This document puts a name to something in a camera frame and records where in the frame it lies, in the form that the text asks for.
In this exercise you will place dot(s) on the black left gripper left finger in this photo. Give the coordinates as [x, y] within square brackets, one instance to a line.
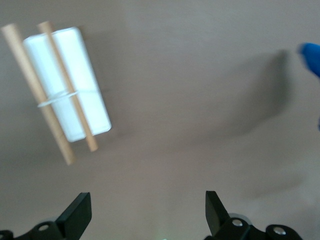
[72, 220]

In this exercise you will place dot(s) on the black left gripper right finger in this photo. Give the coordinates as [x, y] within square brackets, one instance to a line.
[217, 217]

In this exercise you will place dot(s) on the blue microfiber towel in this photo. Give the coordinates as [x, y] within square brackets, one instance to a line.
[311, 57]

